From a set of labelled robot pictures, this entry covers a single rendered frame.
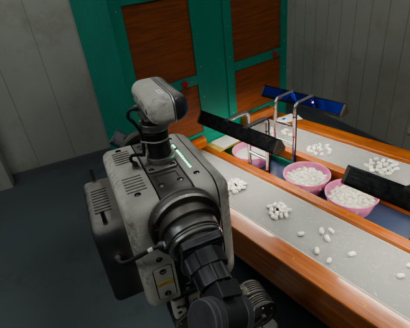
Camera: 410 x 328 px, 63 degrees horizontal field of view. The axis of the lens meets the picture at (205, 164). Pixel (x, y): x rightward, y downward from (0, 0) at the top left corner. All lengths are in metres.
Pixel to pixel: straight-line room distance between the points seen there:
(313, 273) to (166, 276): 0.77
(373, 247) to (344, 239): 0.12
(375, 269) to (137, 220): 1.10
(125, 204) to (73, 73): 3.30
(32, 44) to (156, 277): 3.32
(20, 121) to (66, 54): 0.87
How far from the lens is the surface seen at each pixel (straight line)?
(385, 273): 1.57
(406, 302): 1.51
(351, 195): 1.95
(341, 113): 2.06
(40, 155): 4.25
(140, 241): 0.76
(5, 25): 3.91
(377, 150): 2.35
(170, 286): 0.88
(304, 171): 2.10
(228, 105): 2.45
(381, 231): 1.72
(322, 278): 1.46
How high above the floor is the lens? 1.86
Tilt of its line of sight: 31 degrees down
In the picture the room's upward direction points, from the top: 7 degrees counter-clockwise
